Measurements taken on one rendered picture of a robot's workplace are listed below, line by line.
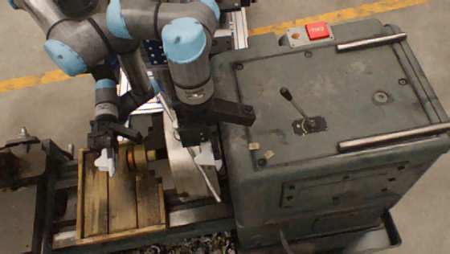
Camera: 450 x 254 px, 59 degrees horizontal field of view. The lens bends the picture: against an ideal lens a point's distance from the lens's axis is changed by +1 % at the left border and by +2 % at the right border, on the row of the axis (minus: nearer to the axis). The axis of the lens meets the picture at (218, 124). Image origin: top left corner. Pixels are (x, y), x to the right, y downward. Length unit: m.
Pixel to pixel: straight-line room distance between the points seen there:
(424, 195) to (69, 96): 2.31
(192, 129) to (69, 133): 2.01
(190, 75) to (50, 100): 2.32
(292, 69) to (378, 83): 0.24
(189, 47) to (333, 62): 0.61
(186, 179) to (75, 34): 0.49
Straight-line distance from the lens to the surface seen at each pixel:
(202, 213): 1.39
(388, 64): 1.24
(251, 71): 1.17
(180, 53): 0.69
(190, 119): 0.82
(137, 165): 1.24
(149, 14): 0.81
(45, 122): 2.90
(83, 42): 1.14
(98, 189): 1.50
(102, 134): 1.32
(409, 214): 2.43
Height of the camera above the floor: 2.18
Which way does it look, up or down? 60 degrees down
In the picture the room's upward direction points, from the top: 10 degrees counter-clockwise
